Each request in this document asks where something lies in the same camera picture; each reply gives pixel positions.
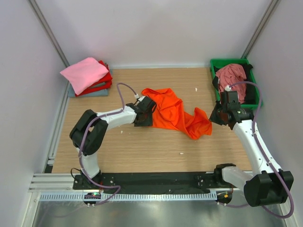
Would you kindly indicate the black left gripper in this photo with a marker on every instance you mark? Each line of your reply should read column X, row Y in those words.
column 147, row 122

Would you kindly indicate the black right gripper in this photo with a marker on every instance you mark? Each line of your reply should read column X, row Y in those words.
column 213, row 117

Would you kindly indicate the orange t shirt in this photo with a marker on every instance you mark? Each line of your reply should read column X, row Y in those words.
column 171, row 115

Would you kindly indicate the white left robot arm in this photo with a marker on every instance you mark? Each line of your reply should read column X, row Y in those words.
column 88, row 133

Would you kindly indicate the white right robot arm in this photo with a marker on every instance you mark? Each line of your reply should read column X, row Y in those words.
column 268, row 184

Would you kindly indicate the black shirt in bin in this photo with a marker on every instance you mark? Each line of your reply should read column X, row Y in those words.
column 250, row 89

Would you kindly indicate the grey folded shirt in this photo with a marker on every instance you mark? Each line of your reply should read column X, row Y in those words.
column 71, row 93

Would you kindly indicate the dusty pink crumpled shirt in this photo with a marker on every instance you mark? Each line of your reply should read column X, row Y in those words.
column 231, row 74

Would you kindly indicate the red folded shirt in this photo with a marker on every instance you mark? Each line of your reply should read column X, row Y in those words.
column 102, row 85

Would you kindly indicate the pink folded shirt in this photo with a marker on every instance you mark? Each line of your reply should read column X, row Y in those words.
column 84, row 74

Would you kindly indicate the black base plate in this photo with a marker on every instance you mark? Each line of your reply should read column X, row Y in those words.
column 164, row 183

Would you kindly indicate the white slotted cable duct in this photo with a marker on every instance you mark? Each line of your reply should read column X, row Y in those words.
column 94, row 196

